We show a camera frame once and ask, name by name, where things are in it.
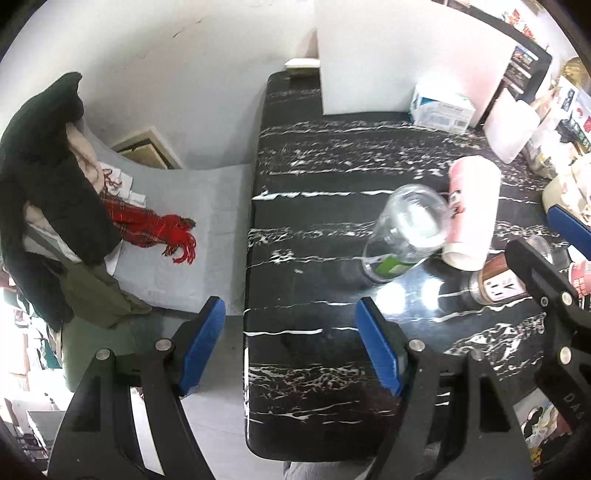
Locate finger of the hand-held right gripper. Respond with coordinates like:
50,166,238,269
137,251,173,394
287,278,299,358
547,205,591,239
505,237,591,433

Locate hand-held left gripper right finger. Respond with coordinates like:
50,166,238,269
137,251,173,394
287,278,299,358
355,296,534,480

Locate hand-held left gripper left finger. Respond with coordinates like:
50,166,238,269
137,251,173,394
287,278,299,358
46,296,227,480

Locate clear plastic cup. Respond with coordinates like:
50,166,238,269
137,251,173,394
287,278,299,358
362,184,451,284

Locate red and white snack cup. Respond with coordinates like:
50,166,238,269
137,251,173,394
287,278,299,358
569,260,591,311

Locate pink and white paper cup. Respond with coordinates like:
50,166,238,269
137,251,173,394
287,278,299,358
442,155,502,271

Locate white plastic cup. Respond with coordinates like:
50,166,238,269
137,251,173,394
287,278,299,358
483,93,541,163

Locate cream ceramic bowl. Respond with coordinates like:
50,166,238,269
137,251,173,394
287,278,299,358
542,174,591,219

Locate brown spice jar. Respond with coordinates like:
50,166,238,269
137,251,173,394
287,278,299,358
461,235,555,305

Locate clear plastic food bag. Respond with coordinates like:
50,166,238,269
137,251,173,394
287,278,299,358
525,85,591,180

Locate olive green jacket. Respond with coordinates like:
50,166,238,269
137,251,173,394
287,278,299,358
59,262,153,393

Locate red plaid scarf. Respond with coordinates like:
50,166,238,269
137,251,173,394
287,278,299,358
99,168,198,264

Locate grey sofa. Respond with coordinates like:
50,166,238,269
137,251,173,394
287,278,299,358
60,111,252,393

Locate black printed sign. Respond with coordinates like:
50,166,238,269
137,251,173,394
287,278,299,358
500,44,553,101

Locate white tissue box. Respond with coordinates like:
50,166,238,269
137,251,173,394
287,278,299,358
409,83,476,135

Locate white paper sheets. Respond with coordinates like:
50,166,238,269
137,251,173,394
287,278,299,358
98,161,147,207

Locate black coat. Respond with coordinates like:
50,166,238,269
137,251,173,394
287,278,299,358
0,71,122,331

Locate white board panel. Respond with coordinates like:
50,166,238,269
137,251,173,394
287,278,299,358
314,0,516,116

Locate white flat box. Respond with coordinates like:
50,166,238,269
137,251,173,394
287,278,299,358
283,58,322,78

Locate wooden picture frame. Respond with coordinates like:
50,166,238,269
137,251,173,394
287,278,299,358
111,128,184,171

